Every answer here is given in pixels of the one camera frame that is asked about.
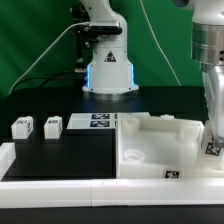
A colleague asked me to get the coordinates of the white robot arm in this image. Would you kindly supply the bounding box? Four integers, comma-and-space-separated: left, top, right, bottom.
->
79, 0, 224, 147

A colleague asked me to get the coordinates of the black mounted camera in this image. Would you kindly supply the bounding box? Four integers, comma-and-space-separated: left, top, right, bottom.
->
89, 21, 122, 35

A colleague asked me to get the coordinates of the white square table top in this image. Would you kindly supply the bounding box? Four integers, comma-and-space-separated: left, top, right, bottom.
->
116, 113, 204, 179

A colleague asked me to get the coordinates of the white cable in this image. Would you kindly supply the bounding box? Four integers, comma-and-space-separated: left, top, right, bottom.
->
8, 0, 183, 96

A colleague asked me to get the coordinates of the black cable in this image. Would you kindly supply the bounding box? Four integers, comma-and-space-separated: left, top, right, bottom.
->
13, 70, 88, 91

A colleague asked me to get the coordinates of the white marker sheet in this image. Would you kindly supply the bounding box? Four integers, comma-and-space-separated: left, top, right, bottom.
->
67, 113, 117, 130

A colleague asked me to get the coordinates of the white U-shaped fence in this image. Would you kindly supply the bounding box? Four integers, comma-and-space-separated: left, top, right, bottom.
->
0, 143, 224, 208

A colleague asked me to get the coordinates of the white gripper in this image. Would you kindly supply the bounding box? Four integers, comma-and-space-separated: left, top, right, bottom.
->
201, 64, 224, 145

